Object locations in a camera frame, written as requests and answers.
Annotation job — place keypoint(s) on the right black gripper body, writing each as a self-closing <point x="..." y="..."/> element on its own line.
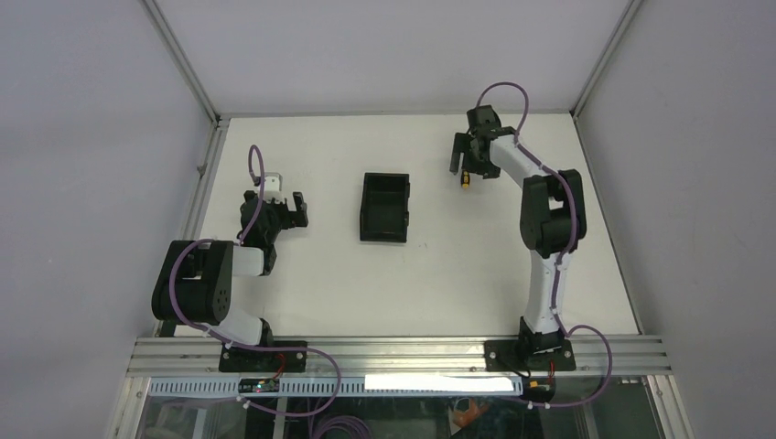
<point x="492" y="170"/>

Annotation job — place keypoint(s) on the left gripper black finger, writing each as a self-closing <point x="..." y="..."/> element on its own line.
<point x="298" y="201"/>
<point x="293" y="219"/>

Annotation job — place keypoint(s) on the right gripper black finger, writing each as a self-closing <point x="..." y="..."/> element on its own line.
<point x="460" y="147"/>
<point x="474" y="164"/>

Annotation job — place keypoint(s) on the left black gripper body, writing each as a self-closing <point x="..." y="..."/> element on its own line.
<point x="278" y="216"/>

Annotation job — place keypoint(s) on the yellow black screwdriver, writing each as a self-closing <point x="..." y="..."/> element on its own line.
<point x="464" y="179"/>

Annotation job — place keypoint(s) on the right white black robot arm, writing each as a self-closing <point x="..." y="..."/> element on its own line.
<point x="552" y="218"/>

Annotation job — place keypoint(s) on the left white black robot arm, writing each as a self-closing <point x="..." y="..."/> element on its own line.
<point x="194" y="287"/>

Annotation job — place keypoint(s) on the black plastic bin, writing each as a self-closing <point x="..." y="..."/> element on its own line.
<point x="384" y="210"/>

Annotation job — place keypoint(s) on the orange object under table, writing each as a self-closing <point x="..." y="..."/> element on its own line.
<point x="465" y="411"/>

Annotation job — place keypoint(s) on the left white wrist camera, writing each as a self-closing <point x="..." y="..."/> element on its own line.
<point x="273" y="188"/>

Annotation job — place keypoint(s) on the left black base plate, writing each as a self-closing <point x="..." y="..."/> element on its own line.
<point x="262" y="357"/>

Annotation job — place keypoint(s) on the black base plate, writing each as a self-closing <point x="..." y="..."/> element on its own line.
<point x="530" y="357"/>
<point x="262" y="357"/>

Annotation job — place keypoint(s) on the white slotted cable duct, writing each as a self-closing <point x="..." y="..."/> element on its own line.
<point x="371" y="385"/>

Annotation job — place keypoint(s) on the aluminium frame rail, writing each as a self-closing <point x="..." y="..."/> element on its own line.
<point x="584" y="356"/>

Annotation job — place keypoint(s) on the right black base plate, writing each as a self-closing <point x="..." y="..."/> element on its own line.
<point x="530" y="357"/>

